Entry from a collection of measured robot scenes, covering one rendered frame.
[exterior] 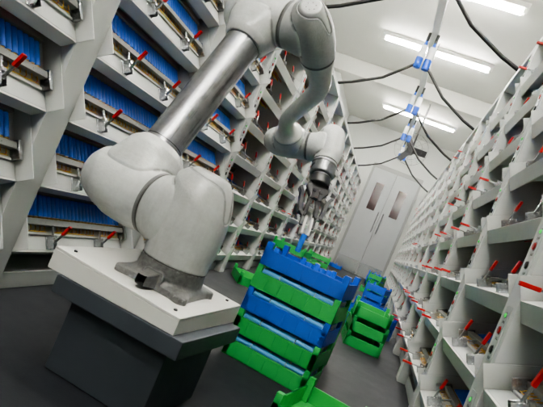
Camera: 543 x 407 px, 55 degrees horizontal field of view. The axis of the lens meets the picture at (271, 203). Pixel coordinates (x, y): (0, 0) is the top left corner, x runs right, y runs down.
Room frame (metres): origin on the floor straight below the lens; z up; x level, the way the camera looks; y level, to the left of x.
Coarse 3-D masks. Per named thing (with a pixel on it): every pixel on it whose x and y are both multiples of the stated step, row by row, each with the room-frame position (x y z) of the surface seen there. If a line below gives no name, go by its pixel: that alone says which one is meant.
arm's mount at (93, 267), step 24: (48, 264) 1.10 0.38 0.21; (72, 264) 1.09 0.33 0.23; (96, 264) 1.10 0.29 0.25; (96, 288) 1.06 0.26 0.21; (120, 288) 1.05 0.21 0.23; (144, 288) 1.08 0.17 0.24; (144, 312) 1.02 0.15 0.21; (168, 312) 1.01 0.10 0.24; (192, 312) 1.08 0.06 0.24; (216, 312) 1.16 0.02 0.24
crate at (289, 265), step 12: (264, 252) 1.73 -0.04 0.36; (264, 264) 1.72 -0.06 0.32; (276, 264) 1.71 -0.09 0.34; (288, 264) 1.70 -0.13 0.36; (300, 264) 1.68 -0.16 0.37; (312, 264) 1.87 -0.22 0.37; (288, 276) 1.69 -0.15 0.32; (300, 276) 1.68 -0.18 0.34; (312, 276) 1.67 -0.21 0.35; (324, 276) 1.65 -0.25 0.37; (336, 276) 1.84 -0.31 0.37; (348, 276) 1.63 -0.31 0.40; (324, 288) 1.65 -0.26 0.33; (336, 288) 1.64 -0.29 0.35; (348, 288) 1.66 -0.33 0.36
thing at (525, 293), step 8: (520, 280) 1.04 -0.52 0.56; (528, 280) 1.04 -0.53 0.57; (536, 280) 1.04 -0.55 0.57; (520, 288) 1.04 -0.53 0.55; (520, 296) 1.04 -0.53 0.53; (528, 296) 1.04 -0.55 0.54; (536, 296) 1.04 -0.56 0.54; (520, 304) 1.04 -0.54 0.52; (528, 304) 0.98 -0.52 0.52; (536, 304) 0.95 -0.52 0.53; (520, 312) 1.04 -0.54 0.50; (528, 312) 0.98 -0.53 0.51; (536, 312) 0.94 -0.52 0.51; (528, 320) 0.98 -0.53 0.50; (536, 320) 0.94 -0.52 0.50; (536, 328) 0.94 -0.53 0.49
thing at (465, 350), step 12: (444, 324) 1.72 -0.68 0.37; (456, 324) 1.72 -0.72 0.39; (468, 324) 1.54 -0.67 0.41; (480, 324) 1.70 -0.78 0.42; (492, 324) 1.69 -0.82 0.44; (444, 336) 1.72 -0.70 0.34; (456, 336) 1.71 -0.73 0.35; (468, 336) 1.66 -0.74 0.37; (480, 336) 1.62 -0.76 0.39; (492, 336) 1.63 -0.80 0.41; (444, 348) 1.66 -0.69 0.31; (456, 348) 1.50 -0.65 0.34; (468, 348) 1.51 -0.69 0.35; (480, 348) 1.28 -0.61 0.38; (456, 360) 1.42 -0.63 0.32; (468, 360) 1.28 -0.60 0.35; (480, 360) 1.14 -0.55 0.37; (468, 372) 1.22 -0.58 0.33; (468, 384) 1.22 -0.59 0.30
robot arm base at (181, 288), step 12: (144, 252) 1.15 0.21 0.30; (120, 264) 1.12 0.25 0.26; (132, 264) 1.14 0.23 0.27; (144, 264) 1.13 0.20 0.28; (156, 264) 1.11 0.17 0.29; (132, 276) 1.12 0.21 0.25; (144, 276) 1.11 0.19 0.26; (156, 276) 1.09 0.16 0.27; (168, 276) 1.11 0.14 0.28; (180, 276) 1.11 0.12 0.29; (192, 276) 1.13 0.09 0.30; (204, 276) 1.17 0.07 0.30; (156, 288) 1.10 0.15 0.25; (168, 288) 1.10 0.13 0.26; (180, 288) 1.12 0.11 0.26; (192, 288) 1.14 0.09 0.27; (204, 288) 1.22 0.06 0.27; (180, 300) 1.08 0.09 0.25; (192, 300) 1.14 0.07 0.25
